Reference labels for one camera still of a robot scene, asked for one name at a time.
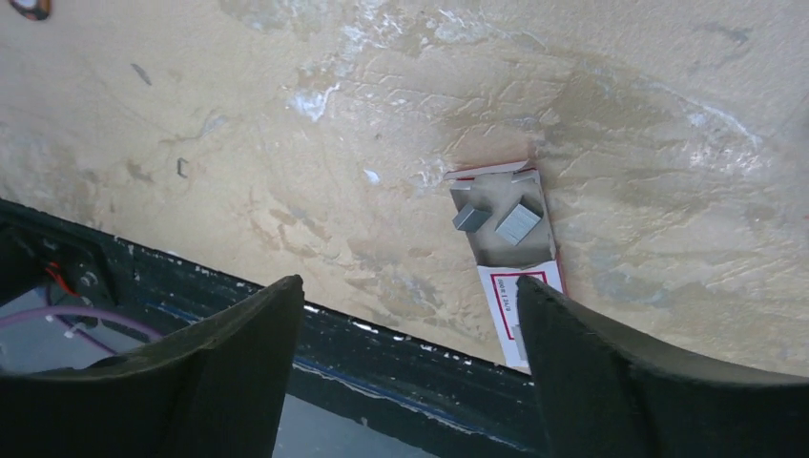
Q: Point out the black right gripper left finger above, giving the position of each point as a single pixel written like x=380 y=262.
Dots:
x=215 y=388

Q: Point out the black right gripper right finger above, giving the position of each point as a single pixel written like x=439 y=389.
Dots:
x=608 y=390

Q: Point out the staple box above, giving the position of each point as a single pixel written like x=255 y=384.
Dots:
x=497 y=188

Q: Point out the small staple strip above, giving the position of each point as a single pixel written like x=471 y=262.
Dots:
x=470 y=218

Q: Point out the loose single staple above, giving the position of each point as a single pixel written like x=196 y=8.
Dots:
x=180 y=167

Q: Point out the brown poker chip left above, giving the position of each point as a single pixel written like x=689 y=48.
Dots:
x=34 y=10

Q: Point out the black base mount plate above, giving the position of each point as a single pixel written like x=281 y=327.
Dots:
x=113 y=349

